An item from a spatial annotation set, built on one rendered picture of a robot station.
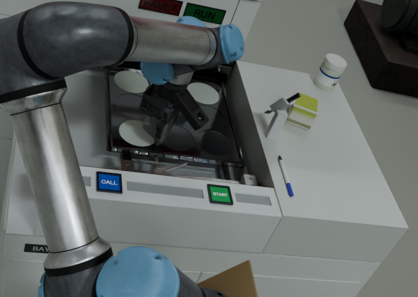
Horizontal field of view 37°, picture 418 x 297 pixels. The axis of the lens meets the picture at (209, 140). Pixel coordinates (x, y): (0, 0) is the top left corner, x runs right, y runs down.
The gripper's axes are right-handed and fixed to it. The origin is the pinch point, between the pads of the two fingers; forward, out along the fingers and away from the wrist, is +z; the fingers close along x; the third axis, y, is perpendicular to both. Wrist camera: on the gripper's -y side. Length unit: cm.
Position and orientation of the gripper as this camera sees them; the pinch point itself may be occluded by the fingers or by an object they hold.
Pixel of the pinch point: (160, 142)
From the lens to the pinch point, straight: 160.8
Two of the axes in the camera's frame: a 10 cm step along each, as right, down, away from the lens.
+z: -3.0, 7.3, 6.2
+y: -8.4, -5.1, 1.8
